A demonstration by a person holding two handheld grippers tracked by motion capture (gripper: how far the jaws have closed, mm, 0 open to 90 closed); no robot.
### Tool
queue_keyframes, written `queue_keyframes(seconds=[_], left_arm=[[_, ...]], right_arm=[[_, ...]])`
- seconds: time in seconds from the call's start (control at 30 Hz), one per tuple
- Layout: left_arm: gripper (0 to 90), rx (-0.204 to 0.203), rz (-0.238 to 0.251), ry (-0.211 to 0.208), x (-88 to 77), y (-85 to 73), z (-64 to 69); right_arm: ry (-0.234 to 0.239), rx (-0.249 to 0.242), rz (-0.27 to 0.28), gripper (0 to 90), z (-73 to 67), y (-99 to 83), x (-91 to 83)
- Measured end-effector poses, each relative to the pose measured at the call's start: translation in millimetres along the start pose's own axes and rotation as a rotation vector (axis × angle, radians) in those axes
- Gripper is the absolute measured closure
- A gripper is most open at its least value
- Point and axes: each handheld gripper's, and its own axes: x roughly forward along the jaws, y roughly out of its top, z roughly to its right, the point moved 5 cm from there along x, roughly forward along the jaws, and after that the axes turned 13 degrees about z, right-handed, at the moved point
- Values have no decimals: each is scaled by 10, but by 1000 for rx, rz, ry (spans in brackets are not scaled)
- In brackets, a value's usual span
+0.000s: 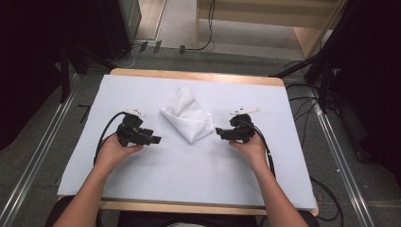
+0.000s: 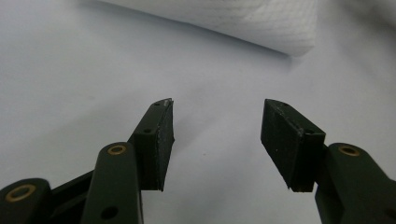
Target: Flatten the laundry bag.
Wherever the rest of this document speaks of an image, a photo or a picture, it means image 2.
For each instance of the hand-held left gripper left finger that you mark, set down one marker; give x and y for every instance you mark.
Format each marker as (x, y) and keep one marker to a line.
(154, 146)

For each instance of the white waffle-weave towel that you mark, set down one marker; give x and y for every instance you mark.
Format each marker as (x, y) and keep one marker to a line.
(249, 21)

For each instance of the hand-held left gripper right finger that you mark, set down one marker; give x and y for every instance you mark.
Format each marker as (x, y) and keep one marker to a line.
(288, 146)

